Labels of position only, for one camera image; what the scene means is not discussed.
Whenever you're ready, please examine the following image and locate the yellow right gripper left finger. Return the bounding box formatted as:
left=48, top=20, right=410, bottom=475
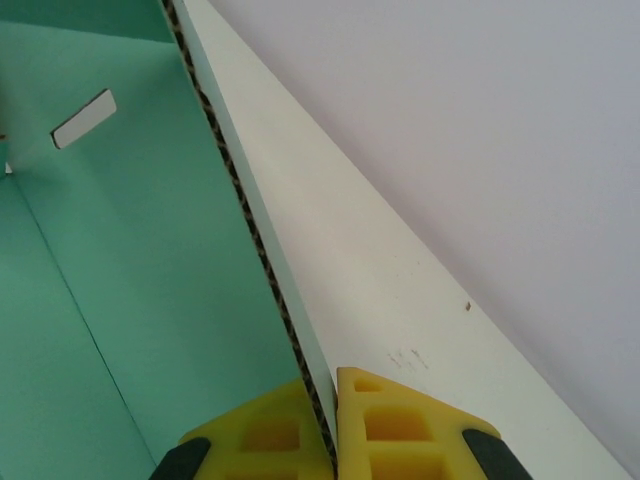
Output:
left=149, top=378, right=330, bottom=480

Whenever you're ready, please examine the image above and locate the teal cloth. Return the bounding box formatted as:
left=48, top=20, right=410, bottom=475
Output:
left=0, top=0, right=339, bottom=480

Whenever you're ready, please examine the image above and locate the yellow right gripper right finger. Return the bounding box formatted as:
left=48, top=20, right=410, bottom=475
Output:
left=333, top=367, right=521, bottom=480

